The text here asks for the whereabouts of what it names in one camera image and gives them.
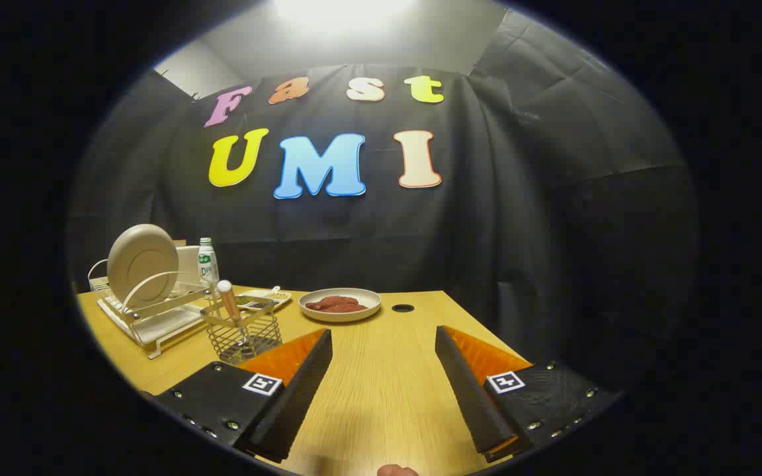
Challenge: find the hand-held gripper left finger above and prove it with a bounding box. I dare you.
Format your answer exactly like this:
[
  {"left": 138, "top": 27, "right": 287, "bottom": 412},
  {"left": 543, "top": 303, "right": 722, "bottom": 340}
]
[{"left": 154, "top": 329, "right": 333, "bottom": 464}]

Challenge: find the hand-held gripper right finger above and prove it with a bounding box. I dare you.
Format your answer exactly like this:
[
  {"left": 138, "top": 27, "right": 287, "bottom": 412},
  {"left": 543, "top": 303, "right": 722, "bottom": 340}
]
[{"left": 435, "top": 325, "right": 622, "bottom": 463}]

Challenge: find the metal wire basket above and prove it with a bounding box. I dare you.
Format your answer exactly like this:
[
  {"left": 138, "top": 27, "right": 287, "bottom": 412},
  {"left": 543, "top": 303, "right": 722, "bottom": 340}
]
[{"left": 200, "top": 296, "right": 283, "bottom": 366}]

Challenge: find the red checked handle spoon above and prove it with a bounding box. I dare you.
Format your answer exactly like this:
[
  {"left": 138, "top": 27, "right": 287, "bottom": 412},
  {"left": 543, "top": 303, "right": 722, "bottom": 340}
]
[{"left": 216, "top": 280, "right": 249, "bottom": 348}]

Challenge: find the white wire dish rack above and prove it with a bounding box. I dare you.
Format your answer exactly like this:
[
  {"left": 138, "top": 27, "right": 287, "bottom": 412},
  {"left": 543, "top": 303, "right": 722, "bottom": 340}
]
[{"left": 88, "top": 258, "right": 223, "bottom": 360}]

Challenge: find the beige round plate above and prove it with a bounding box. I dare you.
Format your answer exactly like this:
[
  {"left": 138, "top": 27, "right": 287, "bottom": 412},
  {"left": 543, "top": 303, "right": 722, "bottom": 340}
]
[{"left": 106, "top": 224, "right": 180, "bottom": 310}]

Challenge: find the beige dish with meat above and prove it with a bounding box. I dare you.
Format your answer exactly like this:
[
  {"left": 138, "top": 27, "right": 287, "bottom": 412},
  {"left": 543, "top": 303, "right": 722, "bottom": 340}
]
[{"left": 299, "top": 288, "right": 382, "bottom": 323}]

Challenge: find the white divided tray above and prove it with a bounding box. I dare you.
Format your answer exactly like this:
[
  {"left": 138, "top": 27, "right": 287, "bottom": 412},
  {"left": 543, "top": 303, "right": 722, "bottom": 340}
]
[{"left": 237, "top": 286, "right": 293, "bottom": 313}]

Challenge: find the white ribbed drain tray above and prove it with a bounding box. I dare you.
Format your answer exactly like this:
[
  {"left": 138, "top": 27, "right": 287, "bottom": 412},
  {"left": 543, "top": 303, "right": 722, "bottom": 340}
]
[{"left": 98, "top": 296, "right": 208, "bottom": 349}]

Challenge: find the white drink bottle green label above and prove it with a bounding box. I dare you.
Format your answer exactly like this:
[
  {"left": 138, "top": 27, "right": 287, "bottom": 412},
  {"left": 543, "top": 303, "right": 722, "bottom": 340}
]
[{"left": 197, "top": 237, "right": 220, "bottom": 286}]

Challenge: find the black backdrop cloth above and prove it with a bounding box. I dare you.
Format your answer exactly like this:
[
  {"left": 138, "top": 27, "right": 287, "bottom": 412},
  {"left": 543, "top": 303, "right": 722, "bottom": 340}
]
[{"left": 67, "top": 10, "right": 699, "bottom": 397}]

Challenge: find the white toaster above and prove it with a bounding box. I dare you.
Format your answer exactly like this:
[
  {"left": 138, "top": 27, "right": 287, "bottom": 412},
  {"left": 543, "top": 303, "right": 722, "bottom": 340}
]
[{"left": 176, "top": 246, "right": 202, "bottom": 285}]

